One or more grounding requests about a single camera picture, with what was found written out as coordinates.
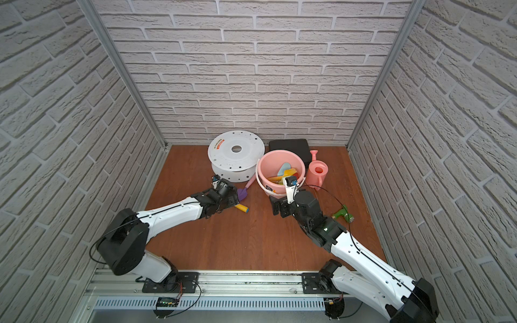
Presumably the grey-blue toy trowel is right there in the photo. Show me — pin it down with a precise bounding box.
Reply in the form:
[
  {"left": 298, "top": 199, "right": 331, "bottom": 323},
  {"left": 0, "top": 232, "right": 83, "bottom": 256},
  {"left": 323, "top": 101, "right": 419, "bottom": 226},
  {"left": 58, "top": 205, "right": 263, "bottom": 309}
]
[{"left": 277, "top": 163, "right": 292, "bottom": 176}]

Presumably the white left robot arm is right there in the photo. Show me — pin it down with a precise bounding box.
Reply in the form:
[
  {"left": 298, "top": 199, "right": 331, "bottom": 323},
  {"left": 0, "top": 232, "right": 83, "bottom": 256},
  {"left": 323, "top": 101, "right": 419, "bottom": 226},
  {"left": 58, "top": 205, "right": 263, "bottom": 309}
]
[{"left": 93, "top": 176, "right": 240, "bottom": 284}]

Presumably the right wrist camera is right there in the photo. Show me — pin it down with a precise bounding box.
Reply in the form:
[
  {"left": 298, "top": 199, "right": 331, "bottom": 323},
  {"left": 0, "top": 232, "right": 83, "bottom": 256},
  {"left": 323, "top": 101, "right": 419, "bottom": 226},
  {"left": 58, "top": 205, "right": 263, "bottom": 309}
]
[{"left": 282, "top": 177, "right": 298, "bottom": 205}]

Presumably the green toy drill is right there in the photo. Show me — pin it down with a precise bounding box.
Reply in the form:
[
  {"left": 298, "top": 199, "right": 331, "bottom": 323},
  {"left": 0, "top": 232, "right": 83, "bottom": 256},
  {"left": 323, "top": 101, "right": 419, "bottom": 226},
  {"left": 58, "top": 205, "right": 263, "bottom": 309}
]
[{"left": 332, "top": 205, "right": 355, "bottom": 223}]

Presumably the blue toy rake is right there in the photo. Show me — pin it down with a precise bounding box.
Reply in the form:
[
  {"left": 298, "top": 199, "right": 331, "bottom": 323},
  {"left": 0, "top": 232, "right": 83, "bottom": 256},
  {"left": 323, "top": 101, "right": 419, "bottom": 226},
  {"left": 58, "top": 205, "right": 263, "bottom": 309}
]
[{"left": 235, "top": 204, "right": 249, "bottom": 213}]

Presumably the yellow toy shovel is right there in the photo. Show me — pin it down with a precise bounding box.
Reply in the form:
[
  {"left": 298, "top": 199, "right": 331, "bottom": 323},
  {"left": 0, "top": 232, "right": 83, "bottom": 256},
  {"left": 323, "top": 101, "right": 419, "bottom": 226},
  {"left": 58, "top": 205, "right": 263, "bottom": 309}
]
[{"left": 267, "top": 168, "right": 298, "bottom": 184}]

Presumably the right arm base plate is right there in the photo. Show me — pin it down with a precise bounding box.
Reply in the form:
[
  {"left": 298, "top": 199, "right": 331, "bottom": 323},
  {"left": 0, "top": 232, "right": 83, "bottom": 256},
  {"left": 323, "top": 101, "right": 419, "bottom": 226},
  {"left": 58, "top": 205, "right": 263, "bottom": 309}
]
[{"left": 300, "top": 272, "right": 346, "bottom": 295}]

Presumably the pink plastic bucket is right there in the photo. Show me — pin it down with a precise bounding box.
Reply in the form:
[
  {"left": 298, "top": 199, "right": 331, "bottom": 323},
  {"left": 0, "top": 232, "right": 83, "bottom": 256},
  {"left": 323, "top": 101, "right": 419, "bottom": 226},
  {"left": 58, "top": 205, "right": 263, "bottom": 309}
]
[{"left": 255, "top": 150, "right": 306, "bottom": 198}]

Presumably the pink watering can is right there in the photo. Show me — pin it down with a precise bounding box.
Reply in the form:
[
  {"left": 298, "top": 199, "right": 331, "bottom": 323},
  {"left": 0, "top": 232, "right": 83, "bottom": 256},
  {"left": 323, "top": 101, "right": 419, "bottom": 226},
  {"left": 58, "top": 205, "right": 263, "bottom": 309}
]
[{"left": 306, "top": 150, "right": 329, "bottom": 191}]

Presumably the purple toy trowel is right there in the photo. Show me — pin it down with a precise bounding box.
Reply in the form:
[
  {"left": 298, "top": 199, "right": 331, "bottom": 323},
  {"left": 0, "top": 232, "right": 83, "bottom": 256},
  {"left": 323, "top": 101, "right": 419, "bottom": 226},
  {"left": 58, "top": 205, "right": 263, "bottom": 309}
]
[{"left": 238, "top": 174, "right": 256, "bottom": 202}]

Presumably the white cable spool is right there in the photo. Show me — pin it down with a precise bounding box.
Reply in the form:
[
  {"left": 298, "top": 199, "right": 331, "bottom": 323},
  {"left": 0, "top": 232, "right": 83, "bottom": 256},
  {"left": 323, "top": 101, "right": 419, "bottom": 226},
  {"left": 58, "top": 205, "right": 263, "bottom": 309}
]
[{"left": 207, "top": 130, "right": 265, "bottom": 183}]

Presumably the aluminium mounting rail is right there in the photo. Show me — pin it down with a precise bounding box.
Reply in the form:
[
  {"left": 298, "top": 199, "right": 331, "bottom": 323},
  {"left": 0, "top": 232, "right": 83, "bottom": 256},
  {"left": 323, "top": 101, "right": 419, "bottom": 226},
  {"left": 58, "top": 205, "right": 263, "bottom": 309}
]
[{"left": 83, "top": 267, "right": 390, "bottom": 316}]

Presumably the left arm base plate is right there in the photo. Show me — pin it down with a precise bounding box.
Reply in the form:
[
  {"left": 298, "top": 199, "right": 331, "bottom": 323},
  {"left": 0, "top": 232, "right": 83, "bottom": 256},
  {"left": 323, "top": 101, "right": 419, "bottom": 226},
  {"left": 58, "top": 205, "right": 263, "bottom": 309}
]
[{"left": 142, "top": 271, "right": 199, "bottom": 294}]

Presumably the black tool case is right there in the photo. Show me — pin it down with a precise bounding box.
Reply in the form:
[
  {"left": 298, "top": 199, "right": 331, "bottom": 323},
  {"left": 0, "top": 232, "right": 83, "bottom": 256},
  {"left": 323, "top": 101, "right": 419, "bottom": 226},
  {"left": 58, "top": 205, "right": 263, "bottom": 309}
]
[{"left": 269, "top": 139, "right": 312, "bottom": 167}]

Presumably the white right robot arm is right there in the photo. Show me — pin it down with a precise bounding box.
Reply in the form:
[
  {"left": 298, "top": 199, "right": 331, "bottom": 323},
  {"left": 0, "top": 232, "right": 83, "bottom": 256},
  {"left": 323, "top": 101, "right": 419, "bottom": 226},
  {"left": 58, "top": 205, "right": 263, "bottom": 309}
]
[{"left": 269, "top": 191, "right": 439, "bottom": 322}]

